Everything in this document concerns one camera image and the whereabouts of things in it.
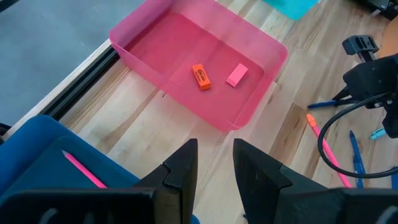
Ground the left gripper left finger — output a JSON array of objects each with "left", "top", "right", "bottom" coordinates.
[{"left": 134, "top": 139, "right": 198, "bottom": 224}]

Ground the orange plastic bin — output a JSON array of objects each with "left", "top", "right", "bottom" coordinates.
[{"left": 379, "top": 21, "right": 398, "bottom": 59}]

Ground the pink colored pencil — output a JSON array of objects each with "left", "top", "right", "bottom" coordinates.
[
  {"left": 62, "top": 150, "right": 108, "bottom": 189},
  {"left": 305, "top": 113, "right": 353, "bottom": 189}
]

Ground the teal pen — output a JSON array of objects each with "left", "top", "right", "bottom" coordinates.
[{"left": 369, "top": 126, "right": 387, "bottom": 141}]

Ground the pink eraser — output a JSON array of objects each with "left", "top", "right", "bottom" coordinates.
[{"left": 225, "top": 63, "right": 249, "bottom": 88}]

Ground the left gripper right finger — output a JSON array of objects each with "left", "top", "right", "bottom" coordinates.
[{"left": 233, "top": 139, "right": 343, "bottom": 224}]

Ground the pink plastic bin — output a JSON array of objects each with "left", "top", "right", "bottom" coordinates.
[{"left": 109, "top": 0, "right": 289, "bottom": 133}]

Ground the orange eraser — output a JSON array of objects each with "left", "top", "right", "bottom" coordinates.
[{"left": 191, "top": 63, "right": 212, "bottom": 91}]

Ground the dark blue plastic bin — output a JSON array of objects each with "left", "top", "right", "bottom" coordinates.
[{"left": 0, "top": 114, "right": 201, "bottom": 224}]

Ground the black table frame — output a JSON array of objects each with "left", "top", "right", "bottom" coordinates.
[{"left": 37, "top": 45, "right": 122, "bottom": 122}]

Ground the teal plastic bin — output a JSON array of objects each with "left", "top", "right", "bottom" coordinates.
[{"left": 262, "top": 0, "right": 321, "bottom": 21}]

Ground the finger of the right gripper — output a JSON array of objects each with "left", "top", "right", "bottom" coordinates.
[
  {"left": 331, "top": 86, "right": 354, "bottom": 101},
  {"left": 331, "top": 98, "right": 361, "bottom": 106}
]

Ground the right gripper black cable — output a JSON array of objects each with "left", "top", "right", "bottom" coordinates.
[{"left": 317, "top": 91, "right": 398, "bottom": 180}]

